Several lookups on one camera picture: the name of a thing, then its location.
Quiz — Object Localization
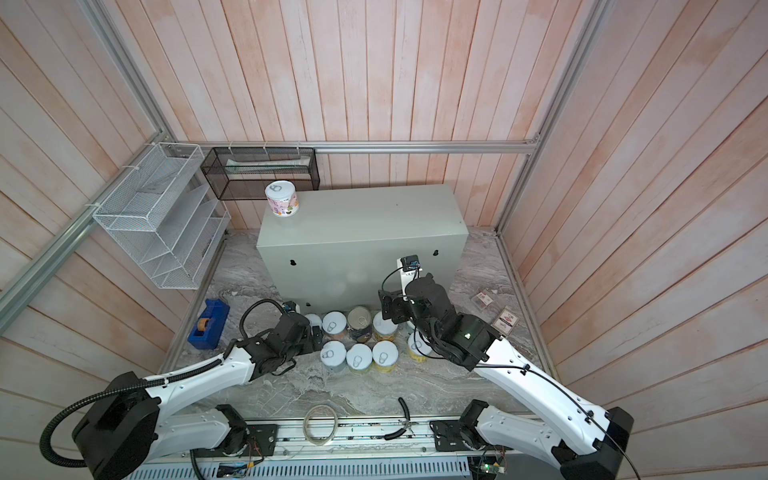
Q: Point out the teal labelled can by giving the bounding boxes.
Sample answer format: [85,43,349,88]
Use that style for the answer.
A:
[305,313,322,328]

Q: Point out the blue can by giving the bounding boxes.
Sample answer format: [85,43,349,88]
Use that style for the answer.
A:
[320,340,347,372]

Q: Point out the yellow labelled can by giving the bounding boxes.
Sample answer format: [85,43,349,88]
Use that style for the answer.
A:
[407,331,432,363]

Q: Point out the pink labelled can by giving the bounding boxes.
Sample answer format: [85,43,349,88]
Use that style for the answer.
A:
[265,180,299,217]

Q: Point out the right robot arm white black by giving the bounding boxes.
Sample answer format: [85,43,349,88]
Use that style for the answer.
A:
[378,272,634,479]

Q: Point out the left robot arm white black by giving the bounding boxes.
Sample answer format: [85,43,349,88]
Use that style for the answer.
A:
[39,302,322,479]

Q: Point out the yellow can back row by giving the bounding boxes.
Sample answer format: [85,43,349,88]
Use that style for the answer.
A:
[373,311,398,341]

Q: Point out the clear paper clip box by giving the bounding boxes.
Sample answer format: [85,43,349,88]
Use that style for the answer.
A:
[471,291,494,310]

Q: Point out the yellow can front right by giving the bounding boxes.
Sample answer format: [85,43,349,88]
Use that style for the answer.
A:
[372,340,399,373]

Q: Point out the open-top dark metal can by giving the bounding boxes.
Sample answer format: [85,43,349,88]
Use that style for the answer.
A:
[347,306,373,343]

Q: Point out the green can front middle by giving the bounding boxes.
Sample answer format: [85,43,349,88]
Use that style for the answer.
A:
[346,343,373,373]

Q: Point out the small card box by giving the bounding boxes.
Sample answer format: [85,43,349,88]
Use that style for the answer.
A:
[491,307,519,337]

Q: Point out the blue tape dispenser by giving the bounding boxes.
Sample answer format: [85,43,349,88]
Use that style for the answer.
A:
[187,299,230,350]

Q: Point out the grey metal cabinet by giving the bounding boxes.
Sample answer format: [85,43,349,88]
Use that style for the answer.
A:
[257,184,469,315]

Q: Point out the black pliers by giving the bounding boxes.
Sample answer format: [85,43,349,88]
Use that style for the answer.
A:
[381,397,413,441]

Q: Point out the black mesh basket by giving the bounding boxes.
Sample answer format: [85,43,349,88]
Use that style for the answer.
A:
[201,146,320,201]

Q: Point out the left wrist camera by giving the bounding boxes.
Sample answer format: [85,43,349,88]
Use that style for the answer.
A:
[281,301,300,314]

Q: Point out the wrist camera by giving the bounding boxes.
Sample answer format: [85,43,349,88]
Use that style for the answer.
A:
[399,255,421,294]
[281,301,300,314]

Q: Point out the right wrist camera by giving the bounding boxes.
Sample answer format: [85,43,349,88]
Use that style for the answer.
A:
[399,255,421,294]

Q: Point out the coiled wire ring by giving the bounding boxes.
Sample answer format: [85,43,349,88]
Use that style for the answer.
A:
[301,404,340,446]

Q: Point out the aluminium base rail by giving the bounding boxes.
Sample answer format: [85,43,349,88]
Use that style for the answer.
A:
[131,413,601,480]

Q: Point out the horizontal aluminium wall rail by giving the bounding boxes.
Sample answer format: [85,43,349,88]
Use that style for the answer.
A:
[172,140,538,155]

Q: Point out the white wire mesh shelf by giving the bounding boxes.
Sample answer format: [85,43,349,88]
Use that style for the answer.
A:
[94,143,231,290]

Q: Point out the left aluminium wall rail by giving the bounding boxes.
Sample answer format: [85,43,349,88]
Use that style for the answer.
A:
[1,130,168,334]

